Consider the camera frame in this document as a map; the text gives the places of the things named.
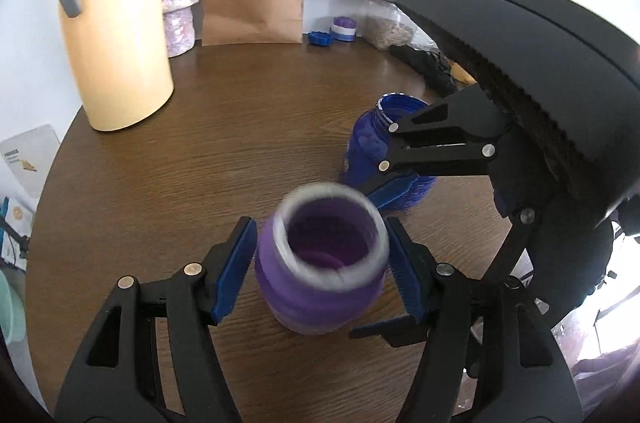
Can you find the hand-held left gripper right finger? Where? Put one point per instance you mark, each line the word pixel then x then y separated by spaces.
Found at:
pixel 406 278

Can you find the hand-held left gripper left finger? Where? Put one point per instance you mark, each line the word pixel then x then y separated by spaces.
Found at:
pixel 234 275

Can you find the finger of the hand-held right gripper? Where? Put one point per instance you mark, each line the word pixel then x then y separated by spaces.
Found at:
pixel 395 194
pixel 395 337

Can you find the purple silicone cup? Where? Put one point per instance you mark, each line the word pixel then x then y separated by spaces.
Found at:
pixel 310 298

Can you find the blue plastic bottle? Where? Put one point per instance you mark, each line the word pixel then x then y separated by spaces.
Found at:
pixel 365 143

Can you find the clear plastic bag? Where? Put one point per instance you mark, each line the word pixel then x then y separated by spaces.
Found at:
pixel 387 28

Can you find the blue bottle lid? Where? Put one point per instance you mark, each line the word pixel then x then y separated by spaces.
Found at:
pixel 320 39

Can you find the small purple white container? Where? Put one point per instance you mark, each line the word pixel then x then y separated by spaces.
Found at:
pixel 343 29

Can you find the dark cloth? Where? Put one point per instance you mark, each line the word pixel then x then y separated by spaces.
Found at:
pixel 607 373

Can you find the stack of papers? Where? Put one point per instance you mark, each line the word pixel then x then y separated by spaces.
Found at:
pixel 15 228

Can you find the green plastic basin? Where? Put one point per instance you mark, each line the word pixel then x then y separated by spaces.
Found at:
pixel 10 308

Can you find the white leaflet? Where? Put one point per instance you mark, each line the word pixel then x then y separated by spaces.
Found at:
pixel 30 158

